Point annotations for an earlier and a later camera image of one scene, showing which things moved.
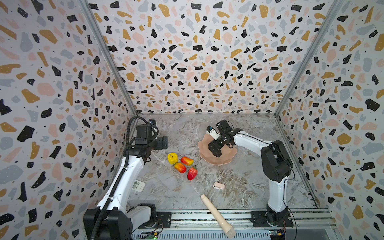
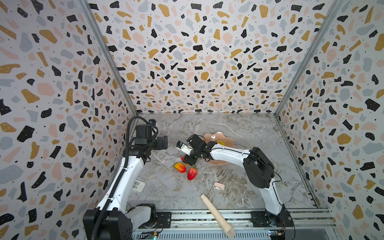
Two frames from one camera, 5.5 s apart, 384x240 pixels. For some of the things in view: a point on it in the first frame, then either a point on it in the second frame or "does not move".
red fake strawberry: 192,173 does not move
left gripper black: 158,139 does not move
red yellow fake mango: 180,167 does not move
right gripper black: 220,141 → 190,155
